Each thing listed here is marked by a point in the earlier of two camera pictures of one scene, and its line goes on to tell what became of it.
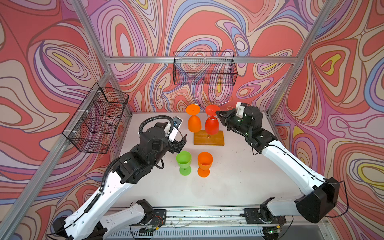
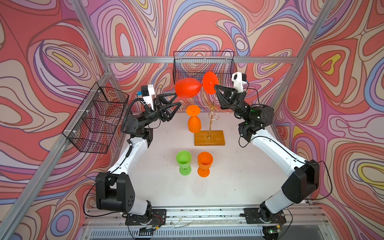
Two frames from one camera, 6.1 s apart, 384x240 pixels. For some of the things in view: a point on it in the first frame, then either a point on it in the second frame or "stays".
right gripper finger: [223, 119] → [222, 97]
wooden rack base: [201, 138] stays
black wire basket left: [92, 128] stays
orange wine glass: [205, 160] stays
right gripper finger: [227, 113] → [227, 89]
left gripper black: [178, 145] → [160, 101]
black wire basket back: [204, 68] stays
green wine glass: [184, 159] stays
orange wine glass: [194, 124] stays
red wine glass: [212, 125] → [188, 87]
